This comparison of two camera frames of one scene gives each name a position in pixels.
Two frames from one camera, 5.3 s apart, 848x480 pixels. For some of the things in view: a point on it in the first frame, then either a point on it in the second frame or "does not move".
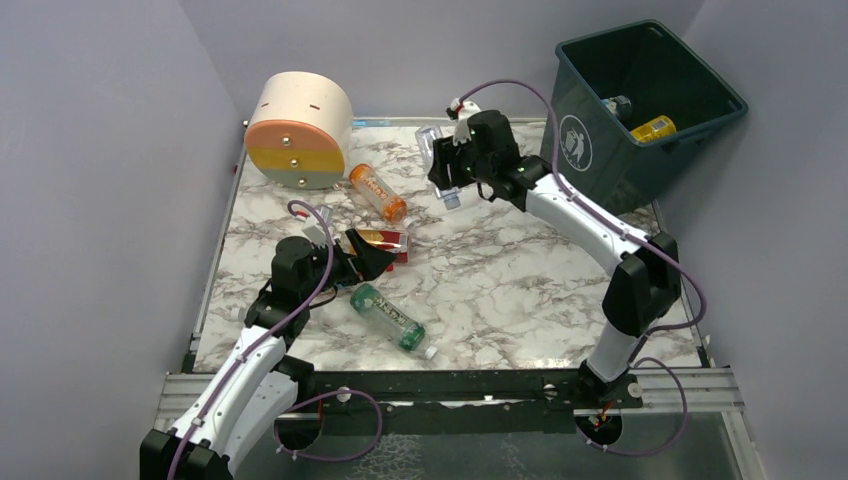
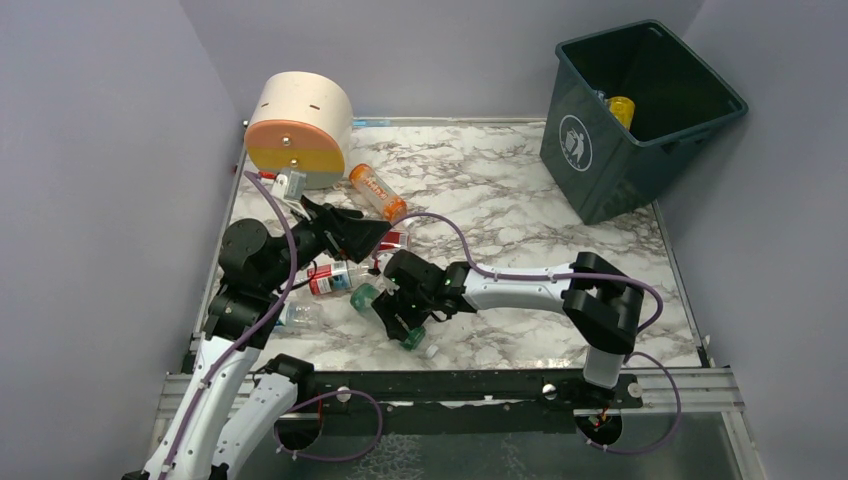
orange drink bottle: [367, 183] does not move
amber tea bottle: [392, 240] does not move
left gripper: [347, 263] → [337, 233]
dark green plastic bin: [633, 107] does not move
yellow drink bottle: [660, 126] → [623, 109]
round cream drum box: [300, 130] does not move
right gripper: [449, 163] → [403, 305]
